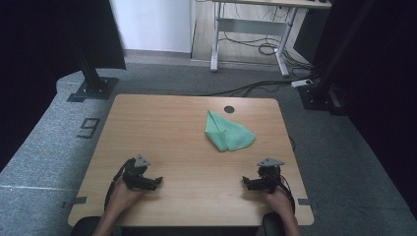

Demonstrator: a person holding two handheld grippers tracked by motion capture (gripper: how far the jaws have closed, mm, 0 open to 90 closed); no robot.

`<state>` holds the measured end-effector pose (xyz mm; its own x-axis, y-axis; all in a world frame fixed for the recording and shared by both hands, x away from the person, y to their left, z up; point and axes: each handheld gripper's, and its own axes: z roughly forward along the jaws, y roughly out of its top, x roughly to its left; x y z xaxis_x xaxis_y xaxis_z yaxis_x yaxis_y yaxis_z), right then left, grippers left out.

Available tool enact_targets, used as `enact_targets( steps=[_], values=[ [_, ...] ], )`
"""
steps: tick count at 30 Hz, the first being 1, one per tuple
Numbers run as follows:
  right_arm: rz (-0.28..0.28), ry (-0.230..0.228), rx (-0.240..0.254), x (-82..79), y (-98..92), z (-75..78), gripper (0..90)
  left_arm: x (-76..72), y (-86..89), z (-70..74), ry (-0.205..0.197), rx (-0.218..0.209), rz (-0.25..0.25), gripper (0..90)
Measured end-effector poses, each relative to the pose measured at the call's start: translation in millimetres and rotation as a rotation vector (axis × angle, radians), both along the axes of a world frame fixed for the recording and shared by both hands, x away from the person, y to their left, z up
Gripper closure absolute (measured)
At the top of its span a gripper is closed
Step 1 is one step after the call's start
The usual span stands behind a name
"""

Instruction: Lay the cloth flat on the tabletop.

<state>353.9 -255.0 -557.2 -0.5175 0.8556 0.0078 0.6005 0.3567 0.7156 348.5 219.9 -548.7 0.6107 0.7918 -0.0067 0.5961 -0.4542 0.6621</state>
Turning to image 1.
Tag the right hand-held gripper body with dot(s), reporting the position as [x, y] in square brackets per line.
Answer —
[270, 178]

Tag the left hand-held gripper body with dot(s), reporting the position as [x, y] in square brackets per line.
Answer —
[136, 177]

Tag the green microfiber cloth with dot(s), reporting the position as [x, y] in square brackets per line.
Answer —
[227, 134]

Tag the person's left hand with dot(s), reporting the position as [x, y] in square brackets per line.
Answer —
[123, 198]

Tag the person's right hand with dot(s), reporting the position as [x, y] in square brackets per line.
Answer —
[278, 203]

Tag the grey tape strip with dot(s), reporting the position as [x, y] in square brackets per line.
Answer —
[305, 201]
[78, 200]

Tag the black chair armrest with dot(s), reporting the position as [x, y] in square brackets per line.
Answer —
[271, 226]
[83, 227]

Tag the black tape floor mark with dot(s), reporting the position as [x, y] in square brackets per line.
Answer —
[88, 128]

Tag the black round table grommet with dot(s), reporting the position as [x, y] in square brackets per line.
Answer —
[229, 109]

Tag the black metal stand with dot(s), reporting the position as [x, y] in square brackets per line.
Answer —
[93, 88]
[319, 98]

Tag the white power strip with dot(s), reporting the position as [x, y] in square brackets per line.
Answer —
[301, 83]

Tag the black curtain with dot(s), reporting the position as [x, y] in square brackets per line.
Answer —
[387, 98]
[39, 65]

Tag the white metal desk frame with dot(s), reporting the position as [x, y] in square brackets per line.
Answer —
[252, 27]

